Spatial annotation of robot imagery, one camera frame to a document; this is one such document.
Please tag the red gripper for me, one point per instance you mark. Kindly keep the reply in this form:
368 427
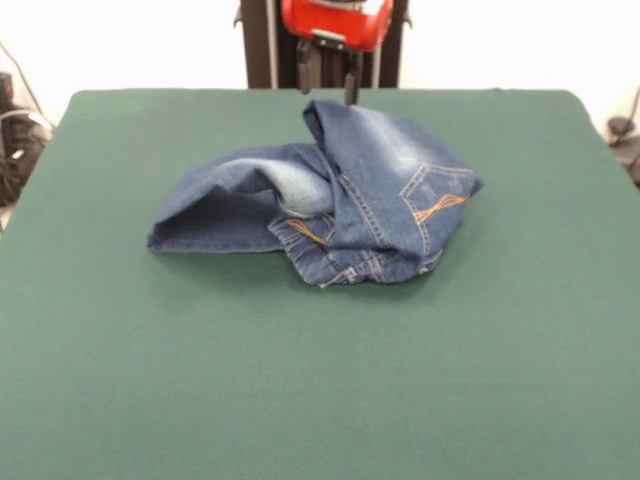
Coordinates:
340 17

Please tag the blue denim jeans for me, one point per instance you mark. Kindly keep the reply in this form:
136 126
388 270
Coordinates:
380 165

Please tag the dark green table cloth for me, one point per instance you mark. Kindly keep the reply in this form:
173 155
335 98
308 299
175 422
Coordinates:
200 350

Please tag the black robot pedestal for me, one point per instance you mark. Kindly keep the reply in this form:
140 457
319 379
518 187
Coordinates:
260 50

